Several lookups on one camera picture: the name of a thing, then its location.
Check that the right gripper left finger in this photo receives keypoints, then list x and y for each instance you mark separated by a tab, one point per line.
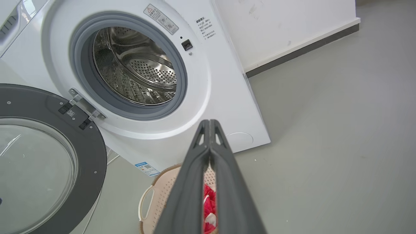
185	195

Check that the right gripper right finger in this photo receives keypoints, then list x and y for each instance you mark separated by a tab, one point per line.
234	195

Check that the round black glass washer door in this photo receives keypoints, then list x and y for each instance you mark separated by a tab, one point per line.
91	156

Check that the white front-load washing machine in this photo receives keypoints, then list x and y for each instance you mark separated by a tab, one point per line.
221	97

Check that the stainless steel washer drum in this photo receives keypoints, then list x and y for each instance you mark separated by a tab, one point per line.
130	74

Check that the metal door hinge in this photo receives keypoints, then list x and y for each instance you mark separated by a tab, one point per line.
86	104

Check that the black door lock slot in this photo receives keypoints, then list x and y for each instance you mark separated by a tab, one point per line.
187	45

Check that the grey rubber door gasket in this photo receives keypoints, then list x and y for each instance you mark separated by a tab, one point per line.
81	74

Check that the cream perforated laundry basket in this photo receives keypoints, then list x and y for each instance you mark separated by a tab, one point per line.
162	195

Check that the red and white garment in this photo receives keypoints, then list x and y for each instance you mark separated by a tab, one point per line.
209	208

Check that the blue energy label sticker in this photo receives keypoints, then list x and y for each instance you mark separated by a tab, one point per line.
147	168

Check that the round white filter cover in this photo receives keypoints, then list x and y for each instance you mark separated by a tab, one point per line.
242	141

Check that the black skirting strip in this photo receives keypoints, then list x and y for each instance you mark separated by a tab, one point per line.
302	50

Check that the black text sticker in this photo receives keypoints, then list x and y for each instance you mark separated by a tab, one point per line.
205	28

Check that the grey warning sticker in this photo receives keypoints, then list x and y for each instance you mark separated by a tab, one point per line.
161	19

